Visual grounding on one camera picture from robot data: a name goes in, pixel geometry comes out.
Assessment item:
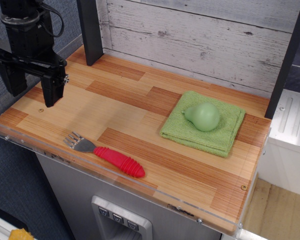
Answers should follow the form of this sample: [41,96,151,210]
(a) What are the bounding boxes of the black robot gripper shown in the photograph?
[0,9,67,108]

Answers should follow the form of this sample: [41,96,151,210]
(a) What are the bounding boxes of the green toy pear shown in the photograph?
[182,102,221,132]

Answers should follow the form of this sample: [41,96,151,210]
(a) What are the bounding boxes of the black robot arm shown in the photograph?
[0,0,69,108]

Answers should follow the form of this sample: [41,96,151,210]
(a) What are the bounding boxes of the clear acrylic counter guard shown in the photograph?
[0,115,270,235]

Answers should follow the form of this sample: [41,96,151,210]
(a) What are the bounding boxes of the silver toy fridge cabinet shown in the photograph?
[37,154,222,240]

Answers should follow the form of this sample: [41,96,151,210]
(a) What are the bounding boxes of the yellow object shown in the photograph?
[8,229,35,240]

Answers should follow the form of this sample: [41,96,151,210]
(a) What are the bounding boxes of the fridge dispenser panel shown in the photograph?
[91,195,153,240]

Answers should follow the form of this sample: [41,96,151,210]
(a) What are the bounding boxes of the green folded cloth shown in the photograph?
[160,91,246,158]

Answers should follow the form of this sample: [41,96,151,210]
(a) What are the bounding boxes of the white toy sink unit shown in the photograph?
[257,90,300,195]

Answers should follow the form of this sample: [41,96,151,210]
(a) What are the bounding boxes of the black left post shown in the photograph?
[76,0,104,66]

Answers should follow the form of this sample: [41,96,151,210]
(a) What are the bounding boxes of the black post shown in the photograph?
[76,0,104,66]
[264,12,300,120]

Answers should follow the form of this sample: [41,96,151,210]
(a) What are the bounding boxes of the red handled fork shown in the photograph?
[63,131,146,178]

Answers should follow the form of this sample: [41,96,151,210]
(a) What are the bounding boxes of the black right post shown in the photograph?
[264,12,300,120]

